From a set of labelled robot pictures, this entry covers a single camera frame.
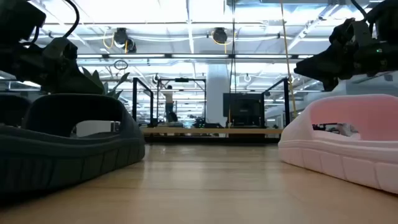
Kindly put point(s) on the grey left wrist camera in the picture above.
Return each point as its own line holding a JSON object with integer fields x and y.
{"x": 59, "y": 48}

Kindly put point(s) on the black background rig frame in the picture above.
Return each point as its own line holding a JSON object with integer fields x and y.
{"x": 182, "y": 79}

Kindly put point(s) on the pink foam slide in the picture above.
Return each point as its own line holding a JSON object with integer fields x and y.
{"x": 342, "y": 155}

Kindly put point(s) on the green plant in white pot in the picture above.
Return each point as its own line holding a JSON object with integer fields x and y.
{"x": 93, "y": 128}

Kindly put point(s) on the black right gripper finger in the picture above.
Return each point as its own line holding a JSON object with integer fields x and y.
{"x": 326, "y": 67}
{"x": 331, "y": 84}

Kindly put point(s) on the black computer tower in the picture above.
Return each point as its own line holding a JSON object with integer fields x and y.
{"x": 244, "y": 110}

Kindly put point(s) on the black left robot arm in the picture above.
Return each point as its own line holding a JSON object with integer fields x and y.
{"x": 18, "y": 18}

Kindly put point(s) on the wooden shelf with black frame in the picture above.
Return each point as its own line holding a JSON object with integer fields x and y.
{"x": 211, "y": 131}

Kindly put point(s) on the person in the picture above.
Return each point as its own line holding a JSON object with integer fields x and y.
{"x": 169, "y": 96}

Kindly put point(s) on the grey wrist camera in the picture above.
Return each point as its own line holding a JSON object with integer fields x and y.
{"x": 59, "y": 48}
{"x": 362, "y": 31}

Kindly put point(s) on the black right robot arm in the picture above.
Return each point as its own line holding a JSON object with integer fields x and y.
{"x": 385, "y": 18}

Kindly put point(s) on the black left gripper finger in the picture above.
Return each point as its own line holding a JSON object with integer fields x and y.
{"x": 82, "y": 85}

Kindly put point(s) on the black aluminium rig frame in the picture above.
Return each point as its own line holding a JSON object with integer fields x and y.
{"x": 211, "y": 140}

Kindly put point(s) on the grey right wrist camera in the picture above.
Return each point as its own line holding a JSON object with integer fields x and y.
{"x": 362, "y": 31}

